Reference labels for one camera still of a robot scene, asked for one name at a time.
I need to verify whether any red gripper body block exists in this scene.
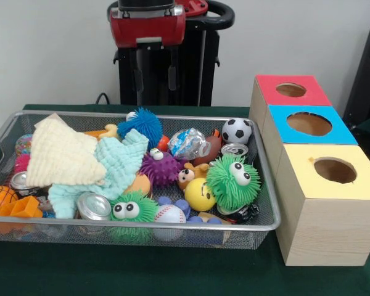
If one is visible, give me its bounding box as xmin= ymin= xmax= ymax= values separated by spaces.
xmin=109 ymin=12 xmax=187 ymax=49

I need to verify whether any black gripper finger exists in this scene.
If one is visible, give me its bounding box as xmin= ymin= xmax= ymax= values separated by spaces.
xmin=132 ymin=47 xmax=144 ymax=93
xmin=167 ymin=45 xmax=179 ymax=92

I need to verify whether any mint waffle cloth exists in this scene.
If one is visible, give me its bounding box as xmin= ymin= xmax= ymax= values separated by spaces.
xmin=47 ymin=128 xmax=150 ymax=220

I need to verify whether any cream waffle cloth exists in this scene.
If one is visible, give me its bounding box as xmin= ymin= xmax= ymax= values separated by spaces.
xmin=25 ymin=118 xmax=107 ymax=187

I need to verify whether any green spiky ball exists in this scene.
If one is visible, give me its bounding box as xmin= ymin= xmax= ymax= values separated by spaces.
xmin=205 ymin=154 xmax=262 ymax=210

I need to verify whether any wooden box with three holes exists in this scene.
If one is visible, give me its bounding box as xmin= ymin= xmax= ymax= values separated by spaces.
xmin=249 ymin=75 xmax=370 ymax=266

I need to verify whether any blue spiky ball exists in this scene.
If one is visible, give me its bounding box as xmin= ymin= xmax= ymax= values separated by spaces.
xmin=117 ymin=107 xmax=163 ymax=150

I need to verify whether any black white soccer ball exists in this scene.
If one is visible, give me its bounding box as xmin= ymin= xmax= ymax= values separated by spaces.
xmin=221 ymin=118 xmax=253 ymax=144

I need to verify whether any purple spiky toy with eyes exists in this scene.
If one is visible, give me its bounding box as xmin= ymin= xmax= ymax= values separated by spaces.
xmin=141 ymin=147 xmax=181 ymax=188

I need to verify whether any yellow smiley ball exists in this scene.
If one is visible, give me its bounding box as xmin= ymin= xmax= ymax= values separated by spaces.
xmin=184 ymin=178 xmax=216 ymax=212

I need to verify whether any green spiky toy with eyes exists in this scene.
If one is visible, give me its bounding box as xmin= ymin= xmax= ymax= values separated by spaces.
xmin=109 ymin=192 xmax=159 ymax=243

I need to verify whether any white toy baseball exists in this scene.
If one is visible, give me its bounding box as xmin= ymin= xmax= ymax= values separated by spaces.
xmin=154 ymin=203 xmax=187 ymax=241

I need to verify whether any orange toy basketball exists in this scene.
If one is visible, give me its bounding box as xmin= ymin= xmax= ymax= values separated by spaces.
xmin=0 ymin=186 xmax=19 ymax=216

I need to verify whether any black upright panel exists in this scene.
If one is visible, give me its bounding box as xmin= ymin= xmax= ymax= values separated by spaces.
xmin=343 ymin=20 xmax=370 ymax=124

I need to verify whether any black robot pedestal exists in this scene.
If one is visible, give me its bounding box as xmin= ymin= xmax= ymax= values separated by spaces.
xmin=107 ymin=0 xmax=235 ymax=107

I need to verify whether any black cable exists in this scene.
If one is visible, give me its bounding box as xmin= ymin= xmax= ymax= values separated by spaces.
xmin=95 ymin=92 xmax=112 ymax=106

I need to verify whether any shallow wire mesh bin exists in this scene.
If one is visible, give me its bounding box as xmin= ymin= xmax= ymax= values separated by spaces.
xmin=0 ymin=110 xmax=281 ymax=249

